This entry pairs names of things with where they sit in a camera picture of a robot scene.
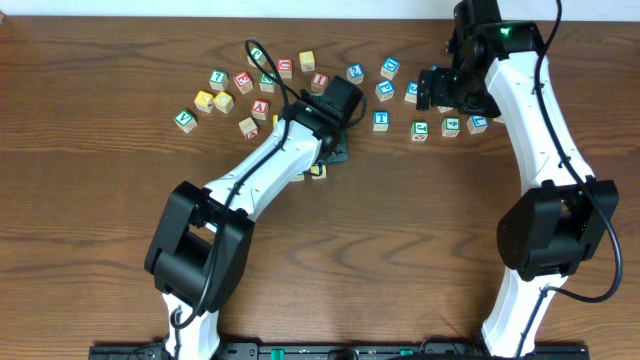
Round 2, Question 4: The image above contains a green j block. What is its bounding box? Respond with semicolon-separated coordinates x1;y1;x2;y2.
247;47;267;67
411;121;429;142

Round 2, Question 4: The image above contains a blue 2 block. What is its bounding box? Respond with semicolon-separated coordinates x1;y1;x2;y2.
346;64;365;84

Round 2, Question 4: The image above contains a green 7 block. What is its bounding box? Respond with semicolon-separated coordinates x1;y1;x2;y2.
209;70;228;91

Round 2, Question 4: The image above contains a green Z block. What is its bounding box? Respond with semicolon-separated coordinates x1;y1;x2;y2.
259;72;276;93

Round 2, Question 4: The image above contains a green J block right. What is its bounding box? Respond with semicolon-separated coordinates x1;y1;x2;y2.
411;121;429;142

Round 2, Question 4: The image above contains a green V block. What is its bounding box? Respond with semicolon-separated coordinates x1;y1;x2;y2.
174;109;198;133

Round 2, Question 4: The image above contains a red U block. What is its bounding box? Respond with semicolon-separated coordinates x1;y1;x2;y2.
277;58;293;79

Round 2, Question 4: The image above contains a yellow C block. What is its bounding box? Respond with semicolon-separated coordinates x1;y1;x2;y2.
214;91;235;114

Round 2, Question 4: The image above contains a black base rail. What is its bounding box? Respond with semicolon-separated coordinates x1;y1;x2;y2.
88;341;591;360

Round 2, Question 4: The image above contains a green B block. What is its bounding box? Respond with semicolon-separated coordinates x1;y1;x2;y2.
290;173;305;182

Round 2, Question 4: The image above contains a green 4 block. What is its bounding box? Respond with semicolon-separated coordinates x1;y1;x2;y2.
442;116;461;137

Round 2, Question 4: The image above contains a blue T block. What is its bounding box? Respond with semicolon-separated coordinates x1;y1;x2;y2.
373;111;390;132

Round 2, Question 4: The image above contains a yellow K block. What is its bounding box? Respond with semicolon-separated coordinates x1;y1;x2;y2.
194;91;214;113

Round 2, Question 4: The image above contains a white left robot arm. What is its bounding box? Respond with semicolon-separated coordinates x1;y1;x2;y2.
144;76;366;359

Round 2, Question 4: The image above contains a blue L block right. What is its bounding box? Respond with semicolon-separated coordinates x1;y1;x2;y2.
467;115;489;134

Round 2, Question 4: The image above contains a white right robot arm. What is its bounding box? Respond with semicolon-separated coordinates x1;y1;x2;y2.
417;0;619;359

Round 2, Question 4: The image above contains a yellow block right edge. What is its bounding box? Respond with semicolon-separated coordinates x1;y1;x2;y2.
493;115;506;124

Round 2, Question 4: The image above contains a blue 5 block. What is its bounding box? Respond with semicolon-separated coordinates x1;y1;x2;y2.
404;81;418;103

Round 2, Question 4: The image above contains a blue D block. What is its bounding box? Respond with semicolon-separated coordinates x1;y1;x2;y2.
380;57;400;80

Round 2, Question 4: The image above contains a plain yellow top block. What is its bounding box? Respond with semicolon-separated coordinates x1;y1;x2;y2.
299;51;316;72

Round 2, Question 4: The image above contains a red E block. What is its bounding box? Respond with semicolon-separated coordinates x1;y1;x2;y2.
233;71;254;94

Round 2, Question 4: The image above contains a blue P block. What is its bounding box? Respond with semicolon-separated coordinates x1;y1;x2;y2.
375;80;395;102

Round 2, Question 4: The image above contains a red I block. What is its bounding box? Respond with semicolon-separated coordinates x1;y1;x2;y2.
311;72;329;93

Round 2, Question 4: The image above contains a yellow O block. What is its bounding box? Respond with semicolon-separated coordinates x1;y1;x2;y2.
309;165;327;180

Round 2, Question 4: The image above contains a tilted red A block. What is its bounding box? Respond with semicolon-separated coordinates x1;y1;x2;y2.
239;117;259;140

